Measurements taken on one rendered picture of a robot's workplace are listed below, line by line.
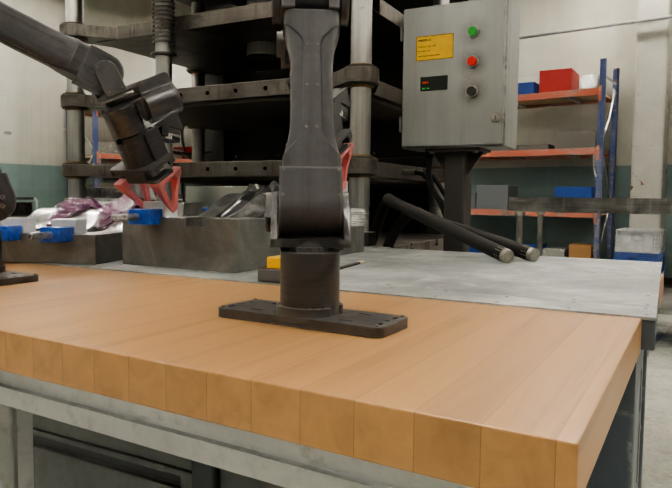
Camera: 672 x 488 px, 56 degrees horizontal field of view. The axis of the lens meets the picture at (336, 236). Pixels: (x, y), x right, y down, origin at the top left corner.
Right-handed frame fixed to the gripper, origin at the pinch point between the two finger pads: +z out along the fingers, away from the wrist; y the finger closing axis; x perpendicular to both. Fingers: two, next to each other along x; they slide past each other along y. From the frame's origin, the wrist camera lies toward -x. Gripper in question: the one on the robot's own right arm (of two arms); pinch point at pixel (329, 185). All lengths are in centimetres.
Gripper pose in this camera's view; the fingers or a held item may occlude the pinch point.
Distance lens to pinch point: 111.3
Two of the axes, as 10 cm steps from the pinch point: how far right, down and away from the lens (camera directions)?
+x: -4.1, 5.0, -7.7
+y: -8.9, -0.2, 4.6
